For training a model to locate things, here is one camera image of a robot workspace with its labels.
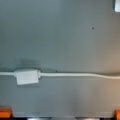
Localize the white cable with adapter block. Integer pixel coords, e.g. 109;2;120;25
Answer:
0;68;120;86

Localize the orange-tipped gripper left finger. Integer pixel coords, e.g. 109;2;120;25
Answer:
0;108;12;118

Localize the orange-tipped gripper right finger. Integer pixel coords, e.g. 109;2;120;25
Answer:
114;109;120;118

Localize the white object at corner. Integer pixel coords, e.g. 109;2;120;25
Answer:
113;0;120;12

